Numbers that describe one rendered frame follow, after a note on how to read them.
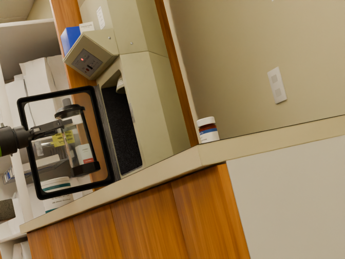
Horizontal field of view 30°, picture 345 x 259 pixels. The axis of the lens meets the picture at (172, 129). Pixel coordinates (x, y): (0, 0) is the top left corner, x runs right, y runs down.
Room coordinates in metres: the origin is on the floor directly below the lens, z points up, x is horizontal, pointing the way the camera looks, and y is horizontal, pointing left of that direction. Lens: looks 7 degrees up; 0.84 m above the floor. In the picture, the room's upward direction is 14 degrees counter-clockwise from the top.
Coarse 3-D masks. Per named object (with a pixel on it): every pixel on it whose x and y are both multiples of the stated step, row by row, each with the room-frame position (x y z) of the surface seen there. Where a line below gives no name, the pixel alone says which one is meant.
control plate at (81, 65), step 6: (84, 54) 2.30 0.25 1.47; (90, 54) 2.28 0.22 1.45; (78, 60) 2.37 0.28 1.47; (84, 60) 2.35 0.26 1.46; (90, 60) 2.32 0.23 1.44; (96, 60) 2.30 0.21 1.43; (78, 66) 2.42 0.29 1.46; (84, 66) 2.40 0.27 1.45; (90, 66) 2.37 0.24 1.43; (96, 66) 2.35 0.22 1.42; (84, 72) 2.45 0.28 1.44; (90, 72) 2.42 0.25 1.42
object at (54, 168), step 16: (64, 96) 2.45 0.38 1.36; (80, 96) 2.47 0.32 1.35; (32, 112) 2.41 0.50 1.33; (48, 112) 2.43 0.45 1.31; (96, 128) 2.48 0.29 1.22; (32, 144) 2.41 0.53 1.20; (48, 144) 2.42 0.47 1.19; (64, 144) 2.44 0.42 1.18; (96, 144) 2.47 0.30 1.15; (48, 160) 2.42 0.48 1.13; (64, 160) 2.44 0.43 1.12; (48, 176) 2.42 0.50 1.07; (64, 176) 2.43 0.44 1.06; (80, 176) 2.45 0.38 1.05; (96, 176) 2.47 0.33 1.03
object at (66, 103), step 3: (63, 99) 2.19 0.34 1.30; (66, 99) 2.19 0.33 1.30; (69, 99) 2.20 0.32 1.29; (63, 102) 2.20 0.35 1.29; (66, 102) 2.19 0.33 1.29; (69, 102) 2.20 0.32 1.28; (66, 105) 2.19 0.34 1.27; (69, 105) 2.17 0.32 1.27; (72, 105) 2.17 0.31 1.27; (75, 105) 2.18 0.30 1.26; (78, 105) 2.19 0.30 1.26; (60, 108) 2.17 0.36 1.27; (63, 108) 2.16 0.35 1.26; (66, 108) 2.16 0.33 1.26; (57, 111) 2.18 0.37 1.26
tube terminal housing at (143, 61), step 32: (96, 0) 2.31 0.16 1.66; (128, 0) 2.25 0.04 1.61; (128, 32) 2.23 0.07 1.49; (160, 32) 2.42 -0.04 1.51; (128, 64) 2.22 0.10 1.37; (160, 64) 2.34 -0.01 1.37; (128, 96) 2.22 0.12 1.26; (160, 96) 2.27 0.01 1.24; (160, 128) 2.25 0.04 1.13; (160, 160) 2.24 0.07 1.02
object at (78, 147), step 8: (72, 112) 2.16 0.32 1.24; (80, 112) 2.18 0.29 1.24; (72, 128) 2.16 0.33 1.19; (80, 128) 2.17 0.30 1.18; (64, 136) 2.18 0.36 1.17; (72, 136) 2.16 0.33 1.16; (80, 136) 2.17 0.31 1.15; (88, 136) 2.19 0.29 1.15; (72, 144) 2.16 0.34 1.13; (80, 144) 2.16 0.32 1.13; (88, 144) 2.18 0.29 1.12; (72, 152) 2.17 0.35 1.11; (80, 152) 2.16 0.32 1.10; (88, 152) 2.18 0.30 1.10; (72, 160) 2.17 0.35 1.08; (80, 160) 2.16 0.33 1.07; (88, 160) 2.17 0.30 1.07; (96, 160) 2.20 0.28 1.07
